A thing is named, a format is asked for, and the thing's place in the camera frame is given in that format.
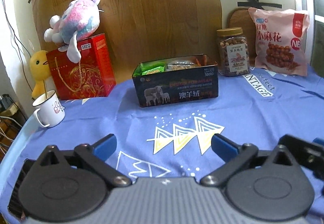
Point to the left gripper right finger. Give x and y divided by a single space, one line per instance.
236 157

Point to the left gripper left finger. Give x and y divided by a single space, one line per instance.
94 158

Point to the black tin box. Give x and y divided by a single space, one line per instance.
177 86

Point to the light green snack packet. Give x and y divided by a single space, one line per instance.
150 67

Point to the clear nut packet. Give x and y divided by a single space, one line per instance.
180 64

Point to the red orange snack packet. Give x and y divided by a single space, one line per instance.
201 60

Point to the white enamel mug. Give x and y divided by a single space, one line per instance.
48 110

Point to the red gift bag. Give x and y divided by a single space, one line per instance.
93 76

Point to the wooden stick in mug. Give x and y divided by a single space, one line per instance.
45 88

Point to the yellow duck plush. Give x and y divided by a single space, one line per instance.
41 74

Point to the nut jar with gold lid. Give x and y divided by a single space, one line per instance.
234 53

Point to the pink snack bag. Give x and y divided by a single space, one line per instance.
278 40

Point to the pink blue plush toy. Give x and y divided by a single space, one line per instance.
79 21

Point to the round wooden cutting board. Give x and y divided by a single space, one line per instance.
240 17

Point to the wooden backdrop board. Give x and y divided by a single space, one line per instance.
144 30

